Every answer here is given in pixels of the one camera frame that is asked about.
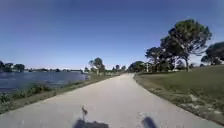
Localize tall broad pine tree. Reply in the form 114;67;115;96
160;18;213;72

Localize low round dark tree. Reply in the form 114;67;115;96
127;60;147;74

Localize distant tree line across water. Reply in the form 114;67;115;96
0;60;84;74

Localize grass field with trees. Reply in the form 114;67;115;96
133;64;224;127

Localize bushes on lake bank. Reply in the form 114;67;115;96
0;82;54;104

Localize dark tree at field edge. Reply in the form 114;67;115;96
200;41;224;66

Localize blue lake water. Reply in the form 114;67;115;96
0;70;88;94

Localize pale concrete path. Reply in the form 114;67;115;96
0;72;224;128

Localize small tree by water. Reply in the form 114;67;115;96
88;57;107;76

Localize grass verge beside water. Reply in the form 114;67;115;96
0;72;122;115

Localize cluster of dark trees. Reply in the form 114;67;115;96
144;46;178;73

